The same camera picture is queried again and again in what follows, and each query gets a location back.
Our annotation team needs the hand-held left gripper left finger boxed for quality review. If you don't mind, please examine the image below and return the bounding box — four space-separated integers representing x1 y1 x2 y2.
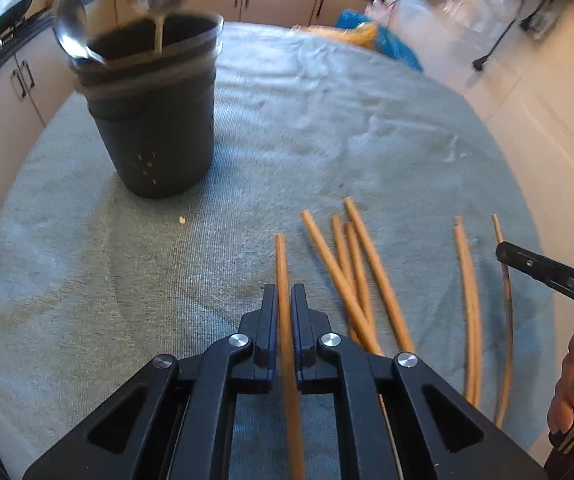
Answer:
22 284 280 480

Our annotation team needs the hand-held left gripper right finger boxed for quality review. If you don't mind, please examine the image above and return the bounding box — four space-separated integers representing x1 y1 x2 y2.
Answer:
291 284 548 480

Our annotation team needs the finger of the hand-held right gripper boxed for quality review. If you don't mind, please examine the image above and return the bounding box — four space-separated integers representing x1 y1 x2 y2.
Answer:
496 241 574 313

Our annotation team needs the wooden chopstick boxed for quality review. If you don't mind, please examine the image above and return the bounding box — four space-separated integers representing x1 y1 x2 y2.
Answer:
491 213 515 428
454 224 484 407
344 222 375 328
453 215 478 405
343 196 415 355
300 210 385 357
275 233 308 480
331 215 362 343

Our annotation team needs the black utensil holder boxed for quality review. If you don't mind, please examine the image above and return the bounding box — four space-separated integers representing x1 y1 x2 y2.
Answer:
69 12 225 200

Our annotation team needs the grey-blue towel table cover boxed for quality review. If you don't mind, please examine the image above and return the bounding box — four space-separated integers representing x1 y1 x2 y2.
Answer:
0 22 558 480

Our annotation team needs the blue plastic bag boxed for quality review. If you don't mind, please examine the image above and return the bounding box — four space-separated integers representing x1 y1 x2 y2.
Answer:
336 8 424 72

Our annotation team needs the yellow plastic bag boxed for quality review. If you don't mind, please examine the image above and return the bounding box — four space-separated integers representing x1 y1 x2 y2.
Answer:
292 20 382 51

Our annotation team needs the metal spoon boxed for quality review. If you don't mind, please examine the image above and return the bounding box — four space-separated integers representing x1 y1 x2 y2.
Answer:
53 0 106 66

